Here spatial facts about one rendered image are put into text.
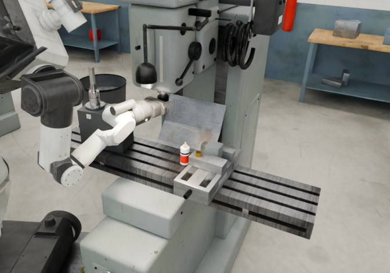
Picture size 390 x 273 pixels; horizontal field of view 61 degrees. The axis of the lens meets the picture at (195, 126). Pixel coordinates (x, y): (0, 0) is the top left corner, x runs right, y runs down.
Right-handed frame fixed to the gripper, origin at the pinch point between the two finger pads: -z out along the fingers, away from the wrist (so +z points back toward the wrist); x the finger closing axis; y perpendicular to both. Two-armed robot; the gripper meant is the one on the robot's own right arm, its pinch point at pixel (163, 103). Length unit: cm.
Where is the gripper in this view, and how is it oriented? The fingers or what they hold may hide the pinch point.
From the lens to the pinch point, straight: 140.6
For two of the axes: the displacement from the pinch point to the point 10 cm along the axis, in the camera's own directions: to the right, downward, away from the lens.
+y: -0.4, 8.8, 4.6
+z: -6.4, 3.3, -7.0
